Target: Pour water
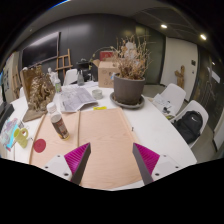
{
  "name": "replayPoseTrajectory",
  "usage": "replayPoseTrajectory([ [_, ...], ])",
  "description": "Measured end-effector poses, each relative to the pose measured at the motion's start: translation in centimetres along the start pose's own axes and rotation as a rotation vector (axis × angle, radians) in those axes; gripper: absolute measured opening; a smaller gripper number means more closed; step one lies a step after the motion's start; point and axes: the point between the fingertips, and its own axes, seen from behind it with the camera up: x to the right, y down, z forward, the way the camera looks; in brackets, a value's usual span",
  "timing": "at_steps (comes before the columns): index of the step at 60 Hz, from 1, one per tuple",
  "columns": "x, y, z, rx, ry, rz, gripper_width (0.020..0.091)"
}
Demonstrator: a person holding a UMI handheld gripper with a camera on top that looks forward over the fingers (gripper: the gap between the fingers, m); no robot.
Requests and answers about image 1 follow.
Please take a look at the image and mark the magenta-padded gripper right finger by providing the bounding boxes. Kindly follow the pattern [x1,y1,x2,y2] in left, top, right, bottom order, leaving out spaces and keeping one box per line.
[132,142,183,186]

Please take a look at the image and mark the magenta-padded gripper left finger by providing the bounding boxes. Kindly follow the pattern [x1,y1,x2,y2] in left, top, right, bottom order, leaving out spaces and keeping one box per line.
[42,142,92,186]

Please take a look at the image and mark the clear bottle with dark drink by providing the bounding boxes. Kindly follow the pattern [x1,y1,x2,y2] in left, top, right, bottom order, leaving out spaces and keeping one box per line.
[45,101,71,141]

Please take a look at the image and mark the light wooden panel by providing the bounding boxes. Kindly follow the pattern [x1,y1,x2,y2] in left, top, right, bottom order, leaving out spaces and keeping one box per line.
[29,110,81,169]
[78,107,145,190]

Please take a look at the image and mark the flat round red coaster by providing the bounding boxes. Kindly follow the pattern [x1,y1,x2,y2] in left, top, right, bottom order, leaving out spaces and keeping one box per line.
[33,138,47,154]

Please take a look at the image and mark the black backpack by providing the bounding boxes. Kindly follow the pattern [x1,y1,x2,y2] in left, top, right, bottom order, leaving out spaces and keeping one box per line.
[173,110,204,145]

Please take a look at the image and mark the yellow-green mug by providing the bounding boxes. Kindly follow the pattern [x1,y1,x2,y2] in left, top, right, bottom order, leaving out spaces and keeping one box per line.
[13,127,30,149]

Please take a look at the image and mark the papers on chair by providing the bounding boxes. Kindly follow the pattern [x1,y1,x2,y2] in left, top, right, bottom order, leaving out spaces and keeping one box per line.
[152,93,176,118]

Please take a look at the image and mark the printed newspaper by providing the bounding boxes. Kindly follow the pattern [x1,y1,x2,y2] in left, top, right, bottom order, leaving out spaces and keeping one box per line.
[59,84,99,113]

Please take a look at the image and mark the dried plant in grey pot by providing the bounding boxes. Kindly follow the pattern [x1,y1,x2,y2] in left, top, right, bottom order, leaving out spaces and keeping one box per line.
[111,34,151,106]

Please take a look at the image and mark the white chair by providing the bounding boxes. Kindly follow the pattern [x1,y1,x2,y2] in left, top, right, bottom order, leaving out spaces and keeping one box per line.
[160,82,187,116]
[63,68,78,87]
[173,99,210,149]

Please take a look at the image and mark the colourful purple art book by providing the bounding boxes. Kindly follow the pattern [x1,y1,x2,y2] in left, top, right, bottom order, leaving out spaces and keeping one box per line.
[0,117,21,153]

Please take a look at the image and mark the golden relief sculpture on board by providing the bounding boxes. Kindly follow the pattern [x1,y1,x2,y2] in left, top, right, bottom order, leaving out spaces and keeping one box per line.
[19,64,57,123]

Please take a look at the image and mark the spray bottle with green label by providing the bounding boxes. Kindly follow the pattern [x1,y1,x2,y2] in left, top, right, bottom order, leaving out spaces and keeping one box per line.
[53,77,63,94]

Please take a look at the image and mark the clear glass bottle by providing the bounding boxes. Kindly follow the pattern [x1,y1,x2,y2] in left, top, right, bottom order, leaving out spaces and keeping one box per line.
[76,69,85,87]

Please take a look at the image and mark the black flat box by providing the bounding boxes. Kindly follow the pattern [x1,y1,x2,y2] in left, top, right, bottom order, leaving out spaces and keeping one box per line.
[0,103,15,131]

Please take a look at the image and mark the white plaster bust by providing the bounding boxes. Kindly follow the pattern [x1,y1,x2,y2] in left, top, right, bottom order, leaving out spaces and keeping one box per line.
[46,67,58,84]

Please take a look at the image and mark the wooden figure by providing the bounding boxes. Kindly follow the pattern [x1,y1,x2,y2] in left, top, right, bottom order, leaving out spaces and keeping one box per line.
[174,65,186,89]

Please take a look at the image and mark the brown cardboard box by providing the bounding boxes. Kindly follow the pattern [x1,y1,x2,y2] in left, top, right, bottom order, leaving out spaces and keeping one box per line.
[92,59,121,89]

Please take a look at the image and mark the wooden easel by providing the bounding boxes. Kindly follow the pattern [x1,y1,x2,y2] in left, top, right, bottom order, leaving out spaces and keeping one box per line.
[12,64,23,98]
[54,48,74,79]

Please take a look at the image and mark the black side table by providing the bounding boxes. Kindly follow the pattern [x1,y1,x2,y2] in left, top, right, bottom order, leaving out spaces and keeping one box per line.
[75,58,93,81]

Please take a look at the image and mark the red box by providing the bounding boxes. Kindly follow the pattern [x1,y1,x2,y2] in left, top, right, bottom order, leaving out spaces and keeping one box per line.
[99,50,115,62]

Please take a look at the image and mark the ceiling spot lights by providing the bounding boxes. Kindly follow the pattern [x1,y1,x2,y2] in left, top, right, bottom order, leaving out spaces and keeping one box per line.
[159,23,208,42]

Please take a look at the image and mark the long ceiling light strip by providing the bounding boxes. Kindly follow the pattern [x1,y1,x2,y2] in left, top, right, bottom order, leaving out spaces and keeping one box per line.
[46,0,72,9]

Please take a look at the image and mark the dark wall screen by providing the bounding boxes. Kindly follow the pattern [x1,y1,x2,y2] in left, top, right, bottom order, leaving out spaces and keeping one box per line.
[21,31,61,68]

